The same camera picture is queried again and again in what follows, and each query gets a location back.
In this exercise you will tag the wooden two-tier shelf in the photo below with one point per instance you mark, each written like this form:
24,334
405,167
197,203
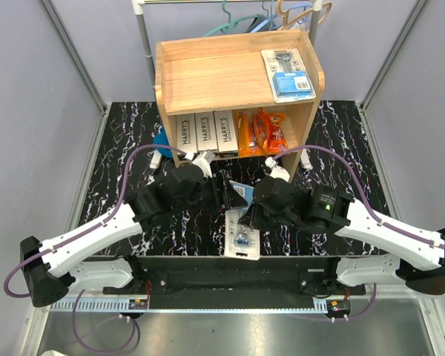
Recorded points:
228,73

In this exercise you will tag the blue razor blister pack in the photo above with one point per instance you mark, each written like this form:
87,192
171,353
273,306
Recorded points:
240,241

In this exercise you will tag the metal clothes rack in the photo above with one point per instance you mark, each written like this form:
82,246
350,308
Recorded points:
203,15

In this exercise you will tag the white rack foot left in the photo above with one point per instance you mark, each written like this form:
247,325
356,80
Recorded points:
155,160

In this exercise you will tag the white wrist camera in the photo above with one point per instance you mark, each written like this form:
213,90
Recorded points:
276,171
203,161

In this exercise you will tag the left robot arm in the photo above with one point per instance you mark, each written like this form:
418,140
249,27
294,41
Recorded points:
54,267

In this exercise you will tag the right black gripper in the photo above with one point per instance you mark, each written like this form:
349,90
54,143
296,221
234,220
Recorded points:
249,219

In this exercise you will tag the teal clothes hanger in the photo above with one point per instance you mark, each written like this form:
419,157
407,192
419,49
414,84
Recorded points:
231,23

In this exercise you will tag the black marble mat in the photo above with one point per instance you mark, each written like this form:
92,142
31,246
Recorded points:
340,155

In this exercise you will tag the white rack foot right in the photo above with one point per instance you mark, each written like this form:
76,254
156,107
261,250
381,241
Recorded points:
305,161

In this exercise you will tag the blue clothes hanger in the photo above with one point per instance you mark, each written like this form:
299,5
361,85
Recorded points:
266,22

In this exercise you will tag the blue object behind shelf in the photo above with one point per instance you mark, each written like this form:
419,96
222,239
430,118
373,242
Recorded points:
161,139

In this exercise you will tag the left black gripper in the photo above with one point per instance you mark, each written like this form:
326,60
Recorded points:
232,198

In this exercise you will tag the white Harry's box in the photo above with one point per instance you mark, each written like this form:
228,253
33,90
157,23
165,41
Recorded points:
186,133
206,132
226,134

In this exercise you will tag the razor blister pack on shelf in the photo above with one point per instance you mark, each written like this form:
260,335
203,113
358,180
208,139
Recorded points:
287,75

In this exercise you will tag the orange candy bag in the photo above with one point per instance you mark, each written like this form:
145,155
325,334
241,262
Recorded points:
276,141
247,141
261,125

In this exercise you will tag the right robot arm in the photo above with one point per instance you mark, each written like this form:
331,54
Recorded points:
413,257

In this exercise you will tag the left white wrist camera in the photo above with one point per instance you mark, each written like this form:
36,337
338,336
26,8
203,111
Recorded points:
203,161

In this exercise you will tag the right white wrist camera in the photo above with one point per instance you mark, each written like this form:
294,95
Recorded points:
276,171

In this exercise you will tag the wooden clothes hanger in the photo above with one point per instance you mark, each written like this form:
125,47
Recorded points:
313,12

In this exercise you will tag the white rack foot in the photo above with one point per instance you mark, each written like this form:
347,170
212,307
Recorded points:
305,161
155,160

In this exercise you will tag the slotted cable duct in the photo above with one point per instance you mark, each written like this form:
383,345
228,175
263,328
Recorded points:
101,304

